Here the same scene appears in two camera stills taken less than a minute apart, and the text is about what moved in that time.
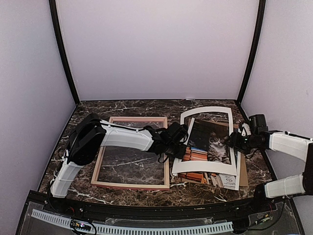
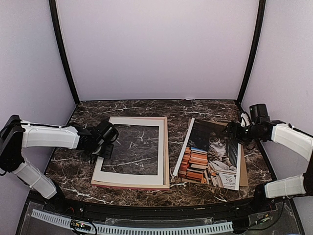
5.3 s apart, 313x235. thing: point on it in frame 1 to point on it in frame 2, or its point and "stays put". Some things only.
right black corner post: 258,33 stays put
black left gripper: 180,155 to 107,152
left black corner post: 63,50 stays put
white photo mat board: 205,166 to 119,177
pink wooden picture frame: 94,181 stays put
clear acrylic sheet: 124,165 stays put
